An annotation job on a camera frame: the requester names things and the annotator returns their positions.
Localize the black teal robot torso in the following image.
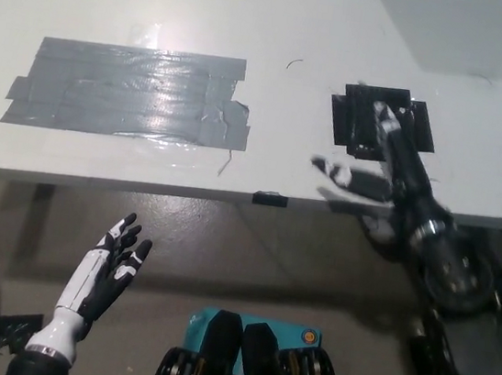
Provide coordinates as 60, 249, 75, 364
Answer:
147, 302, 359, 375

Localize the black tape square patch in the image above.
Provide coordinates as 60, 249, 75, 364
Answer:
323, 78, 444, 169

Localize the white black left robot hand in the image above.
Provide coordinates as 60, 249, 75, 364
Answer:
23, 201, 157, 375

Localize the small black tape strip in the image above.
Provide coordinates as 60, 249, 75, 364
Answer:
251, 188, 290, 210

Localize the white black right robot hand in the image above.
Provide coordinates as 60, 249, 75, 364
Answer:
303, 93, 448, 240

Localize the white and black shoe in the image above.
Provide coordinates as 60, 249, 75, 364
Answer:
357, 213, 399, 247

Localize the grey duct tape patch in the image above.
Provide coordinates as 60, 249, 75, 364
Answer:
0, 28, 260, 157

